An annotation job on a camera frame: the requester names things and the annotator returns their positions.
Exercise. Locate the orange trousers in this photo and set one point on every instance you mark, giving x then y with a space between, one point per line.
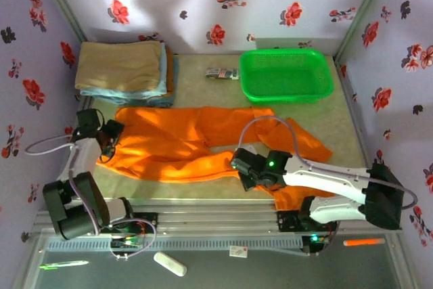
176 147

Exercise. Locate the green plastic basket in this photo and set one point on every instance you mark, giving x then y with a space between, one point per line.
287 76

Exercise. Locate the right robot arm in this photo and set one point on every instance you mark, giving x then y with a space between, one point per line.
324 175

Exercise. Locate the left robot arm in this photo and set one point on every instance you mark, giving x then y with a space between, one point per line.
84 157

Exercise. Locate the folded beige trousers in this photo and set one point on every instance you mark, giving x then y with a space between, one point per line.
118 65

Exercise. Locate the folded grey-blue trousers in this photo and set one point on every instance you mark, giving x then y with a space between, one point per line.
165 99

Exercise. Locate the folded brown trousers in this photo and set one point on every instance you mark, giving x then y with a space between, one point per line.
170 76

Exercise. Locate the small white card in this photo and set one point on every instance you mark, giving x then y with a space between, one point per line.
238 251

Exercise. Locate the small printed packet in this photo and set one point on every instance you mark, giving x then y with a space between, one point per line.
221 73

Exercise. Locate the white plastic remote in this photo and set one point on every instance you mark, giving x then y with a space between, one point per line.
170 264

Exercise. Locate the green pen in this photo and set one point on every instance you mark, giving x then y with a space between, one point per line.
66 264

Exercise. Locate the orange marker pen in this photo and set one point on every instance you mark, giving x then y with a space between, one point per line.
363 242

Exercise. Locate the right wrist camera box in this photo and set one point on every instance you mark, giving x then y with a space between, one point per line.
250 150

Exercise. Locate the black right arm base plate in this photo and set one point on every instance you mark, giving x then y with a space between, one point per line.
287 223

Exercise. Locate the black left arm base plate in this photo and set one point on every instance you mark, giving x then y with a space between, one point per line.
149 223

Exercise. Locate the aluminium corner post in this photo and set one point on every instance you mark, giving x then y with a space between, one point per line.
362 11
59 1

